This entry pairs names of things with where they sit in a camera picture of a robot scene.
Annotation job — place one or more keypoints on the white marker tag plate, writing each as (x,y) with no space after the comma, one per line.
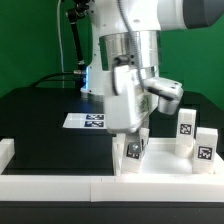
(84,121)

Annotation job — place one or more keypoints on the white square table top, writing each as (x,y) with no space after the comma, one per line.
(159,158)

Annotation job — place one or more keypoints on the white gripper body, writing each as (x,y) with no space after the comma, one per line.
(126,104)

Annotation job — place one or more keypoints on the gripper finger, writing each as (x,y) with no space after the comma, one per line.
(135,147)

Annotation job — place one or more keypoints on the white U-shaped obstacle fence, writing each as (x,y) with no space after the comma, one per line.
(127,187)

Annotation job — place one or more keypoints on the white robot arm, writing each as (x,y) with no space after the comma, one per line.
(126,32)

